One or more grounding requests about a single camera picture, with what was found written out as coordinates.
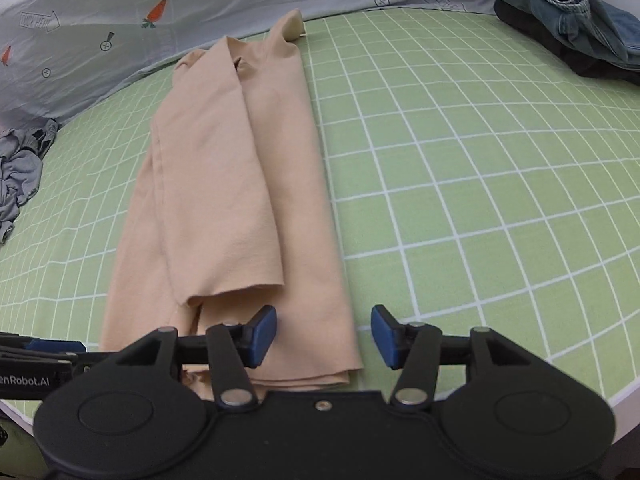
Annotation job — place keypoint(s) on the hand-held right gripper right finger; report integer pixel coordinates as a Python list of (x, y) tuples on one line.
[(386, 335)]

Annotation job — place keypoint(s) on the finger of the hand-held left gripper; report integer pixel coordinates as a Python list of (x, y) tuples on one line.
[(55, 346)]

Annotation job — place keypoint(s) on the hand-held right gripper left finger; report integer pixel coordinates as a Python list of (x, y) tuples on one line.
[(262, 337)]

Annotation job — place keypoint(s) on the beige long-sleeve shirt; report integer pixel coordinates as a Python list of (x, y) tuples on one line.
[(225, 185)]

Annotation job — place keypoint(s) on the grey crumpled garment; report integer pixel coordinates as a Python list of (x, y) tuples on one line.
[(20, 180)]

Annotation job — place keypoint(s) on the grey carrot-print blanket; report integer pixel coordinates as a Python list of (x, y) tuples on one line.
[(225, 0)]

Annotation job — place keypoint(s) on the black garment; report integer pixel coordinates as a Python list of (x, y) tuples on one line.
[(590, 62)]

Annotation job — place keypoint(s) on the blue denim jeans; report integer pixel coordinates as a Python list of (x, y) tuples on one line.
[(565, 10)]

